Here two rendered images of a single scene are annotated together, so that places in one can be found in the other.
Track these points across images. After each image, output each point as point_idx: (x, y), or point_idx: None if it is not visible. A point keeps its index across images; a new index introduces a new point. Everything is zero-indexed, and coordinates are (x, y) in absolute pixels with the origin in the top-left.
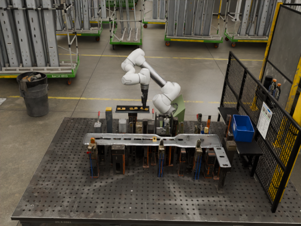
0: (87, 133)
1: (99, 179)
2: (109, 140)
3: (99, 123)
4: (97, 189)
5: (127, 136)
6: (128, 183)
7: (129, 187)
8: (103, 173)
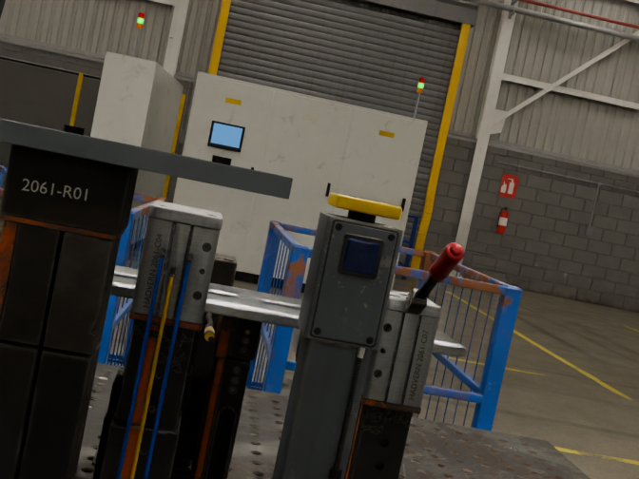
0: (455, 342)
1: (272, 463)
2: (261, 297)
3: (401, 297)
4: (265, 437)
5: (129, 280)
6: (98, 425)
7: (96, 415)
8: (255, 478)
